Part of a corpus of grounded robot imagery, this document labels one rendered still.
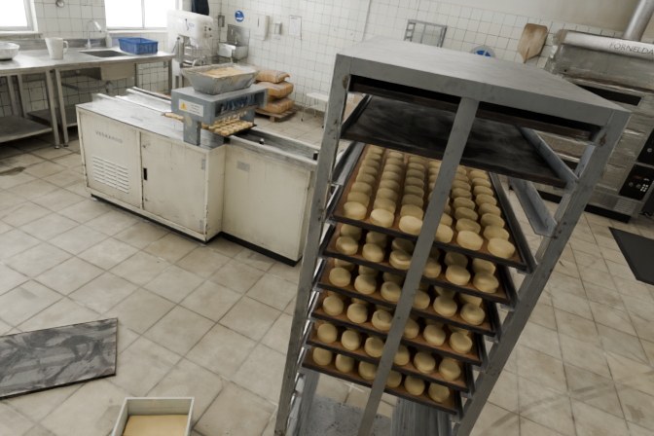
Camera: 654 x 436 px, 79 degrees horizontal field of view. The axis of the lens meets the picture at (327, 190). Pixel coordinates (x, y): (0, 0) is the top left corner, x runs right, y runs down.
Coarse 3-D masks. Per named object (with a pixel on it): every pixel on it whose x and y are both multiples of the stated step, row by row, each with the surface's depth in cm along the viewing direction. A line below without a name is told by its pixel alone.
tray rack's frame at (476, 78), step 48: (384, 48) 91; (432, 48) 116; (336, 96) 71; (480, 96) 66; (528, 96) 64; (576, 96) 68; (336, 144) 75; (432, 192) 75; (576, 192) 69; (432, 240) 79; (528, 288) 78; (288, 384) 104; (384, 384) 98; (480, 384) 90; (336, 432) 181; (384, 432) 185
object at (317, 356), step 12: (312, 348) 109; (312, 360) 105; (324, 360) 104; (336, 360) 104; (348, 360) 105; (348, 372) 104; (360, 372) 103; (372, 372) 103; (396, 372) 104; (396, 384) 102; (408, 384) 101; (420, 384) 102; (432, 384) 102; (420, 396) 101; (432, 396) 100; (444, 396) 100
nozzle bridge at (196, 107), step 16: (176, 96) 268; (192, 96) 263; (208, 96) 267; (224, 96) 274; (240, 96) 288; (256, 96) 321; (176, 112) 272; (192, 112) 267; (208, 112) 262; (224, 112) 286; (240, 112) 300; (192, 128) 272
